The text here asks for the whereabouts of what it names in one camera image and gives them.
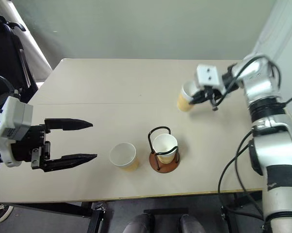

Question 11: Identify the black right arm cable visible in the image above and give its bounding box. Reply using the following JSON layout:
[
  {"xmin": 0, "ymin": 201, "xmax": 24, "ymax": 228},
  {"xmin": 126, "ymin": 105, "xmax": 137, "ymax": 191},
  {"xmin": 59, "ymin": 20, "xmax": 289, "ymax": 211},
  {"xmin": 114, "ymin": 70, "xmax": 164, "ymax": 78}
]
[{"xmin": 217, "ymin": 91, "xmax": 292, "ymax": 233}]

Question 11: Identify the black chair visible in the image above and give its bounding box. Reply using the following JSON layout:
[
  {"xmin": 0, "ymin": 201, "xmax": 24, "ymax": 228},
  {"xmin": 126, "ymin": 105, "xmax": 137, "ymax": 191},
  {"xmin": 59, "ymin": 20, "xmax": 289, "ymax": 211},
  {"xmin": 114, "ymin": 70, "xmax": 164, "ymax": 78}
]
[{"xmin": 0, "ymin": 14, "xmax": 39, "ymax": 105}]

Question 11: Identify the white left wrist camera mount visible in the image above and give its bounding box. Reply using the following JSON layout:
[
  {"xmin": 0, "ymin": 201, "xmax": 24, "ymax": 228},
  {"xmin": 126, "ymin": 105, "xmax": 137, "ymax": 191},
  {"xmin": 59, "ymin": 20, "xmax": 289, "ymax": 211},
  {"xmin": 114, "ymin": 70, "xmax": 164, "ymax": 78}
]
[{"xmin": 0, "ymin": 96, "xmax": 34, "ymax": 168}]

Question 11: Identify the dark rounded shape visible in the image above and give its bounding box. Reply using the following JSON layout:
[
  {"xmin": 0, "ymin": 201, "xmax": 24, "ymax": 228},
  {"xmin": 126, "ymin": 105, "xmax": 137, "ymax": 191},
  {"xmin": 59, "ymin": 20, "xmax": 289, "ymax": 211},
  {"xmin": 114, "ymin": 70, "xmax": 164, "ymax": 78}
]
[
  {"xmin": 179, "ymin": 213, "xmax": 207, "ymax": 233},
  {"xmin": 122, "ymin": 213, "xmax": 154, "ymax": 233}
]

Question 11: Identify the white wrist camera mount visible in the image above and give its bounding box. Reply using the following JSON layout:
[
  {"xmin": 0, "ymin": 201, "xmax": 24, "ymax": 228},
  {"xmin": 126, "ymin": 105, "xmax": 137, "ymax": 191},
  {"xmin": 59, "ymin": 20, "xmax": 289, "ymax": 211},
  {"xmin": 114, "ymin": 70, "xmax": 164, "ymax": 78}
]
[
  {"xmin": 0, "ymin": 96, "xmax": 34, "ymax": 168},
  {"xmin": 196, "ymin": 63, "xmax": 227, "ymax": 96}
]

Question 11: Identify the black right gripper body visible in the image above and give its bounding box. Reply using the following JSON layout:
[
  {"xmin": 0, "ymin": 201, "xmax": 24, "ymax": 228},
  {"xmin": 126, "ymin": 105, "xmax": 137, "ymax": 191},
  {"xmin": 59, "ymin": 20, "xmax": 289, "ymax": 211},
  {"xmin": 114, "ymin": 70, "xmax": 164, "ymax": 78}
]
[{"xmin": 200, "ymin": 84, "xmax": 222, "ymax": 103}]

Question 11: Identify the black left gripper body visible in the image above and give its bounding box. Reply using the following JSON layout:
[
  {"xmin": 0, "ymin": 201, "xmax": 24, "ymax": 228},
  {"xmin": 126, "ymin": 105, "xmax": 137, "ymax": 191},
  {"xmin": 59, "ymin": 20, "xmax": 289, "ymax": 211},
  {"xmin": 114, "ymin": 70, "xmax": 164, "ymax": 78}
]
[{"xmin": 10, "ymin": 123, "xmax": 51, "ymax": 170}]

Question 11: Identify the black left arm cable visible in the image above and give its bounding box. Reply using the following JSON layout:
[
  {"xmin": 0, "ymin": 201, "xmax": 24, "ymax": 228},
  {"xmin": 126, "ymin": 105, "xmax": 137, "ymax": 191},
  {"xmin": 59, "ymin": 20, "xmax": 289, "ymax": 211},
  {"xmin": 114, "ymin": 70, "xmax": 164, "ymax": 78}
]
[{"xmin": 0, "ymin": 74, "xmax": 22, "ymax": 100}]

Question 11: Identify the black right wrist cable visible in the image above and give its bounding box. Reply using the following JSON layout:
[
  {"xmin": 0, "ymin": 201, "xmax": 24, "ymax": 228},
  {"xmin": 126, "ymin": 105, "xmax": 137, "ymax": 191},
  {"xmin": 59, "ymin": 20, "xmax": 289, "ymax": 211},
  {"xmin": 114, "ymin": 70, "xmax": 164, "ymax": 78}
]
[{"xmin": 210, "ymin": 54, "xmax": 282, "ymax": 112}]

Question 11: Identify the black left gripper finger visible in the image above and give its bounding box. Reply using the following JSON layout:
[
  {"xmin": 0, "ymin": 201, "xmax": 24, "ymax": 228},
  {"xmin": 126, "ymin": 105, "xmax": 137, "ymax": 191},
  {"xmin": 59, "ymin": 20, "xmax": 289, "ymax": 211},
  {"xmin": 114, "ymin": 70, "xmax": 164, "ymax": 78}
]
[
  {"xmin": 40, "ymin": 153, "xmax": 98, "ymax": 173},
  {"xmin": 44, "ymin": 118, "xmax": 94, "ymax": 132}
]

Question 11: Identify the tan paper cup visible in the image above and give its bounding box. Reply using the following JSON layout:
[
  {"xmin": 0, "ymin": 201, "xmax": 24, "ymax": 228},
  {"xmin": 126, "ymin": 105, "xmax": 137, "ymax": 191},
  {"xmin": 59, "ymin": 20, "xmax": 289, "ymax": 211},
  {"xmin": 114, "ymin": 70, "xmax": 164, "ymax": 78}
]
[
  {"xmin": 177, "ymin": 81, "xmax": 200, "ymax": 113},
  {"xmin": 109, "ymin": 142, "xmax": 140, "ymax": 173},
  {"xmin": 152, "ymin": 133, "xmax": 178, "ymax": 164}
]

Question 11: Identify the black wire cup holder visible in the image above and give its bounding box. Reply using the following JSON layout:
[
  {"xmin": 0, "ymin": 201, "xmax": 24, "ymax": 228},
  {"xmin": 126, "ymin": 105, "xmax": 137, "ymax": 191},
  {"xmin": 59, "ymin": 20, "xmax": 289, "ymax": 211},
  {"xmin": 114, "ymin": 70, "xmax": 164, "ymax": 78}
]
[{"xmin": 147, "ymin": 126, "xmax": 181, "ymax": 174}]

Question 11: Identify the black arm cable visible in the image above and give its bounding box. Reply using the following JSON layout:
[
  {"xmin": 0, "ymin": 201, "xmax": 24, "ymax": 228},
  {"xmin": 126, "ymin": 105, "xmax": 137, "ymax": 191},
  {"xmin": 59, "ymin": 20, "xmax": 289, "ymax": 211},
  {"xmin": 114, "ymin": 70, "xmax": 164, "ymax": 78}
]
[
  {"xmin": 0, "ymin": 74, "xmax": 22, "ymax": 100},
  {"xmin": 217, "ymin": 91, "xmax": 292, "ymax": 233}
]

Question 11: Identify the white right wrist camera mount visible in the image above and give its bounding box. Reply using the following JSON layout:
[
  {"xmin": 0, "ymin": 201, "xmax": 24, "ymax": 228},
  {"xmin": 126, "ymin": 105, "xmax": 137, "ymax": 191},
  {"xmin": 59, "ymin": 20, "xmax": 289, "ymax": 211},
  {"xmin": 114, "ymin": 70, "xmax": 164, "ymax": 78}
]
[{"xmin": 196, "ymin": 63, "xmax": 227, "ymax": 96}]

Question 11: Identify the black and white sneaker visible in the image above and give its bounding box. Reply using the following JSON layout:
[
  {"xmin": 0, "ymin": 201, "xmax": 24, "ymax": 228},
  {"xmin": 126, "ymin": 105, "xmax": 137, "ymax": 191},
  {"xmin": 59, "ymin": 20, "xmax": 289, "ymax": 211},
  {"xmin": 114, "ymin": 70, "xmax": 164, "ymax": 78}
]
[{"xmin": 0, "ymin": 203, "xmax": 15, "ymax": 224}]

